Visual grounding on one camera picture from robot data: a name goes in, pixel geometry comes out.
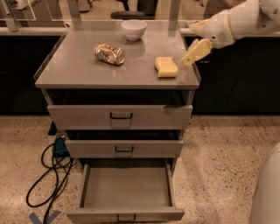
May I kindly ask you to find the blue power box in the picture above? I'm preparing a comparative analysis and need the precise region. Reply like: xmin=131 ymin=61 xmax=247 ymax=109
xmin=52 ymin=137 xmax=69 ymax=158

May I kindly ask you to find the black floor cable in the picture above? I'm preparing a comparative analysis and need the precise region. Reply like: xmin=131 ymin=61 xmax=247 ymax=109
xmin=25 ymin=142 xmax=77 ymax=224

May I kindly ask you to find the yellow sponge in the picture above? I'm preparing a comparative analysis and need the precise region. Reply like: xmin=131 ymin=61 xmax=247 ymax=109
xmin=155 ymin=57 xmax=178 ymax=78

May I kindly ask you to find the blue tape floor marker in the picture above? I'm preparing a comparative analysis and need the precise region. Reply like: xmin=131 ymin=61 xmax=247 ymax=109
xmin=28 ymin=209 xmax=62 ymax=224

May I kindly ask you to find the grey metal drawer cabinet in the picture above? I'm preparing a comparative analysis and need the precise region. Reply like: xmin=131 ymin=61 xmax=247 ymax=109
xmin=35 ymin=21 xmax=200 ymax=171

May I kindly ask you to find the grey bottom drawer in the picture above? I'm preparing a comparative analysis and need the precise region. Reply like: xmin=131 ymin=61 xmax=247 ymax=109
xmin=66 ymin=159 xmax=185 ymax=224

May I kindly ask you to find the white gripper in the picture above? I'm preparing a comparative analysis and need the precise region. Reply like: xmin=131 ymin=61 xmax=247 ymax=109
xmin=181 ymin=10 xmax=235 ymax=66

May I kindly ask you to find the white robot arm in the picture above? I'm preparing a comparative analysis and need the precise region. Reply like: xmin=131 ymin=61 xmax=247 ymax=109
xmin=181 ymin=0 xmax=280 ymax=224

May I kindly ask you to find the white ceramic bowl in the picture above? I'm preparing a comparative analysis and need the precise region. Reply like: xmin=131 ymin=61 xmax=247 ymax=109
xmin=121 ymin=19 xmax=147 ymax=40

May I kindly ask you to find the grey top drawer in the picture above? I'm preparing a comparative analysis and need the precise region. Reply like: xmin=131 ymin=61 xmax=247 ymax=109
xmin=48 ymin=105 xmax=193 ymax=130

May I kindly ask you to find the grey drawer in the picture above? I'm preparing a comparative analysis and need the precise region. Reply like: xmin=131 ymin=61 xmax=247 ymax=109
xmin=66 ymin=159 xmax=185 ymax=224
xmin=48 ymin=105 xmax=193 ymax=130
xmin=66 ymin=140 xmax=183 ymax=158

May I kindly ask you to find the grey middle drawer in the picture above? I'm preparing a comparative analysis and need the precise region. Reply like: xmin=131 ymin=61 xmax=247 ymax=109
xmin=66 ymin=140 xmax=183 ymax=158

